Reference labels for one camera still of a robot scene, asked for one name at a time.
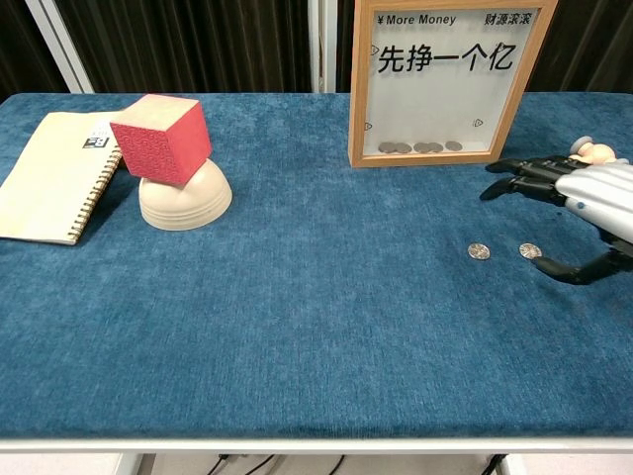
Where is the right black-fingered robot hand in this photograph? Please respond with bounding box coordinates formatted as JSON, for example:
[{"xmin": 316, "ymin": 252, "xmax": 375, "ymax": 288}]
[{"xmin": 479, "ymin": 153, "xmax": 633, "ymax": 287}]

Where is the small wooden toy hammer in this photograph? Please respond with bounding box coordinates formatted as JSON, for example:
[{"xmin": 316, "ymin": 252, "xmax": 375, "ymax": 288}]
[{"xmin": 567, "ymin": 136, "xmax": 632, "ymax": 167}]

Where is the blue velvet table cloth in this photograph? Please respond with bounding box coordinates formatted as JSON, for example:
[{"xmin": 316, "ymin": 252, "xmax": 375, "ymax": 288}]
[{"xmin": 0, "ymin": 92, "xmax": 633, "ymax": 440}]

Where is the beige upturned bowl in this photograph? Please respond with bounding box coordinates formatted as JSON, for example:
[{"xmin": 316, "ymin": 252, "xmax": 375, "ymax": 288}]
[{"xmin": 137, "ymin": 156, "xmax": 233, "ymax": 233}]

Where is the red cube block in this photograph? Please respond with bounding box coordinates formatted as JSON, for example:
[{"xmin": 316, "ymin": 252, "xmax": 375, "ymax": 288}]
[{"xmin": 109, "ymin": 93, "xmax": 213, "ymax": 187}]

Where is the white table leg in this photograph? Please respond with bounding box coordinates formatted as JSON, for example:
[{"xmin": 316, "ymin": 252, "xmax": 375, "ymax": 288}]
[{"xmin": 117, "ymin": 452, "xmax": 157, "ymax": 475}]

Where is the beige spiral notebook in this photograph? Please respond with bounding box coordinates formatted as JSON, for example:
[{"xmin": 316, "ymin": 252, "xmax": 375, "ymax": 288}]
[{"xmin": 0, "ymin": 111, "xmax": 124, "ymax": 246}]

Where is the wooden frame money box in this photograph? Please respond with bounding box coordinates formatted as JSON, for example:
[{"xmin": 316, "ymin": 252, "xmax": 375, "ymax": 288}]
[{"xmin": 347, "ymin": 0, "xmax": 559, "ymax": 169}]

